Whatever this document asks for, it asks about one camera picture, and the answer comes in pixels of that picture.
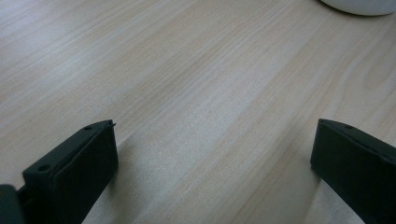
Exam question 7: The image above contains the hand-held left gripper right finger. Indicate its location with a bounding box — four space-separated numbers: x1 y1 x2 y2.
309 118 396 224

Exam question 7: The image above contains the white bowl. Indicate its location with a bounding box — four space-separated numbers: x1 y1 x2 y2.
318 0 396 17

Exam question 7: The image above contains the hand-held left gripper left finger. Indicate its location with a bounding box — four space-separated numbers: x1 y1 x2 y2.
18 119 120 224

